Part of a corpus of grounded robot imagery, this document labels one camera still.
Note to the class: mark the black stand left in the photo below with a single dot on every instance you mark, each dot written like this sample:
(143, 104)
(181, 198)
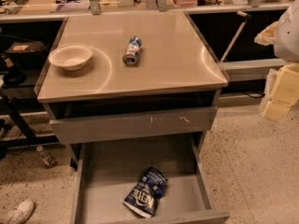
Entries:
(29, 136)

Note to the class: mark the blue chip bag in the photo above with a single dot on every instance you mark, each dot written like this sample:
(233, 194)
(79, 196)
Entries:
(144, 197)

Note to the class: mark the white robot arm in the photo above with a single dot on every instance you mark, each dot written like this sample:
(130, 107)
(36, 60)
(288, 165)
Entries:
(286, 45)

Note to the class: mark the blue white soda can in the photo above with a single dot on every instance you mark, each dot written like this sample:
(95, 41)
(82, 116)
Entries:
(132, 53)

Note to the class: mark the grey drawer cabinet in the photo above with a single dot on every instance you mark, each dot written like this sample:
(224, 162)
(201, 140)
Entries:
(175, 70)

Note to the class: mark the plastic bottle on floor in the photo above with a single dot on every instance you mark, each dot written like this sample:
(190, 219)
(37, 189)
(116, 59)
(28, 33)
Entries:
(46, 156)

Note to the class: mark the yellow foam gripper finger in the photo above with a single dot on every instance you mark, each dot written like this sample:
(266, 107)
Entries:
(281, 91)
(267, 36)

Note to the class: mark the white bowl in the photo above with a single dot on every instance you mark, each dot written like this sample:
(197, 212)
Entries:
(71, 57)

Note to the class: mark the black device on left shelf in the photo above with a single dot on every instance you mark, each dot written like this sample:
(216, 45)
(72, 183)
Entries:
(21, 56)

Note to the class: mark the open middle drawer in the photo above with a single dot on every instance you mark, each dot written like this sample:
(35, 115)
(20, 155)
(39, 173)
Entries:
(107, 171)

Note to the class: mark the grey top drawer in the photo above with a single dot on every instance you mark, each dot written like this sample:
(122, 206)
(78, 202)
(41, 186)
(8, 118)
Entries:
(132, 125)

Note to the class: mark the white shoe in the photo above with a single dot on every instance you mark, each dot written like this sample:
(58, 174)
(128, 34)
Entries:
(20, 214)

